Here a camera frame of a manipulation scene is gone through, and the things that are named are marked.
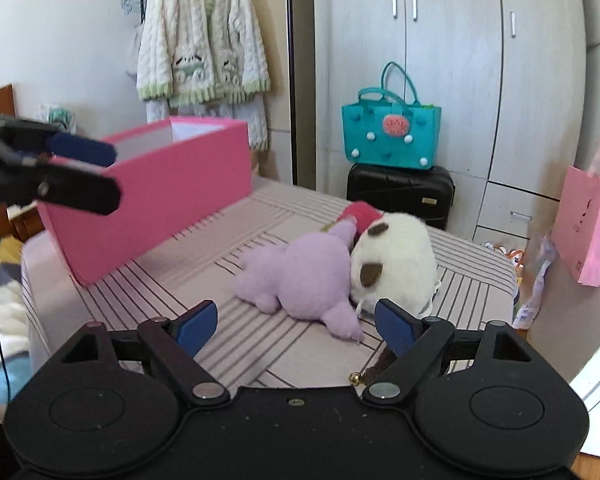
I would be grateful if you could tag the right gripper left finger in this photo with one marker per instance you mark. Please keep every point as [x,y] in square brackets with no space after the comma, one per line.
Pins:
[172,346]

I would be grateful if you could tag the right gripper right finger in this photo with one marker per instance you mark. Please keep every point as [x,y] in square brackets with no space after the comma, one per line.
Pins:
[418,343]

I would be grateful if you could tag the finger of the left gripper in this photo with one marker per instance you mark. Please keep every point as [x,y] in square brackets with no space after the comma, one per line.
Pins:
[62,185]
[92,152]

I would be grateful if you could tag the white brown plush cat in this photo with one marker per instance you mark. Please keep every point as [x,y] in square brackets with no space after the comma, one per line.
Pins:
[393,259]

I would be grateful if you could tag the purple plush toy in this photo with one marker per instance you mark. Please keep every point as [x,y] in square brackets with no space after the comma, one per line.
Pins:
[308,278]

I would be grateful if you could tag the pink cardboard box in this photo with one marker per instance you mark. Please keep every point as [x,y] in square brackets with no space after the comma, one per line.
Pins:
[172,174]

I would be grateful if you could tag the black suitcase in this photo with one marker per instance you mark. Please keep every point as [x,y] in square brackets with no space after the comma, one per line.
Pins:
[425,194]

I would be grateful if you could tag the white knitted cardigan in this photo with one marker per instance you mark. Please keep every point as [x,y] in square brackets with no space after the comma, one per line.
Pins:
[201,51]

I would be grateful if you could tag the pink paper gift bag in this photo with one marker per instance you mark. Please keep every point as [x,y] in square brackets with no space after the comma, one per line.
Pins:
[576,231]

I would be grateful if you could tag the teal felt tote bag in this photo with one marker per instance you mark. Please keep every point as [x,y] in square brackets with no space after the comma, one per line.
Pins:
[381,129]

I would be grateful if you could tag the black clothes rack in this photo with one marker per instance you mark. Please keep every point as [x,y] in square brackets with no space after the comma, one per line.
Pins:
[280,121]

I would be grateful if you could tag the grey three-door wardrobe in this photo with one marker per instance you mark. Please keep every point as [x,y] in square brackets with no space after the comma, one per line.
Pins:
[509,76]

